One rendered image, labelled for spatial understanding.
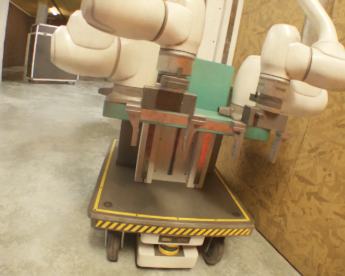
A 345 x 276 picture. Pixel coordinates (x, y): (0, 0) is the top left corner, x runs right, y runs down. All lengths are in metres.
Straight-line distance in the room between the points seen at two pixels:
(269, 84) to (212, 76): 0.41
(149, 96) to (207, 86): 0.48
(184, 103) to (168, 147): 0.56
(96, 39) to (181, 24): 0.30
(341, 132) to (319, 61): 0.59
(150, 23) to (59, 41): 0.34
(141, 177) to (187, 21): 0.78
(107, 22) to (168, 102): 0.24
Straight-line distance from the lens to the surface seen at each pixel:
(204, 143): 1.07
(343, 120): 1.19
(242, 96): 0.90
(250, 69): 0.90
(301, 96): 0.92
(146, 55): 0.78
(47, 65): 6.79
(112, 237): 1.01
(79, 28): 0.72
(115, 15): 0.45
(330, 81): 0.67
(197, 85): 0.96
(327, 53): 0.67
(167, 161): 1.12
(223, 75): 1.00
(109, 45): 0.74
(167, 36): 0.51
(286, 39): 0.63
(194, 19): 0.53
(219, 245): 1.10
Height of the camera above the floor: 0.85
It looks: 15 degrees down
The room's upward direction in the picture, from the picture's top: 11 degrees clockwise
